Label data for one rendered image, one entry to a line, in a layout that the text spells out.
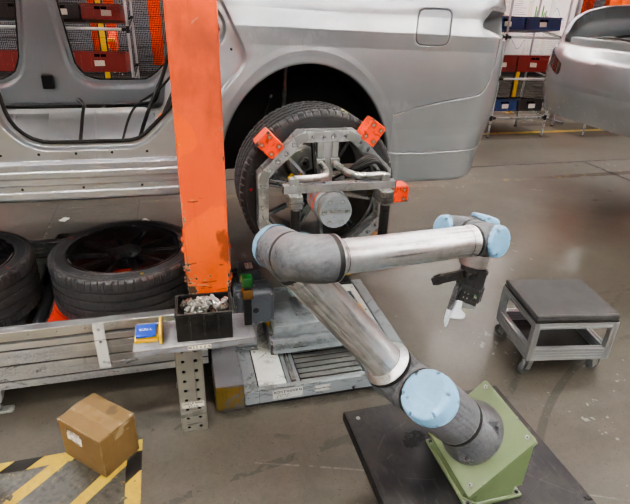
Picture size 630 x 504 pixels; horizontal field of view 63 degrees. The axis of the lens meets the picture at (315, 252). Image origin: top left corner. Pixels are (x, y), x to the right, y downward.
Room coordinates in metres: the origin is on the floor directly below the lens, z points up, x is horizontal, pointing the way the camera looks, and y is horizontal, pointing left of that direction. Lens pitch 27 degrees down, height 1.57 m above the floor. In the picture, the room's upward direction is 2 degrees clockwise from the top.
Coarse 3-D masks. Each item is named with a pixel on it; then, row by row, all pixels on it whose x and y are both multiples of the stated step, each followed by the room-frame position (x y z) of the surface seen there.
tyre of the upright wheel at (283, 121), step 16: (272, 112) 2.15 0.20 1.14; (288, 112) 2.07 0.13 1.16; (304, 112) 2.01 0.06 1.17; (320, 112) 2.01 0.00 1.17; (336, 112) 2.03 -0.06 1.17; (256, 128) 2.09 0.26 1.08; (272, 128) 1.98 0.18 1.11; (288, 128) 1.96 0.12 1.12; (304, 128) 1.98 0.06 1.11; (240, 160) 2.03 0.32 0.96; (256, 160) 1.93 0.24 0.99; (384, 160) 2.08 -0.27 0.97; (240, 176) 1.95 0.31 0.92; (240, 192) 1.93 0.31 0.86; (256, 224) 1.93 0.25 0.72
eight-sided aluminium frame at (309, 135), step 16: (320, 128) 1.97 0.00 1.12; (336, 128) 1.98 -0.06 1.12; (352, 128) 1.99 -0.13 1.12; (288, 144) 1.88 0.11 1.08; (368, 144) 1.97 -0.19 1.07; (272, 160) 1.86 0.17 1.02; (256, 176) 1.89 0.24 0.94; (256, 192) 1.90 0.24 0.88; (256, 208) 1.90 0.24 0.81; (368, 224) 1.98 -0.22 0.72
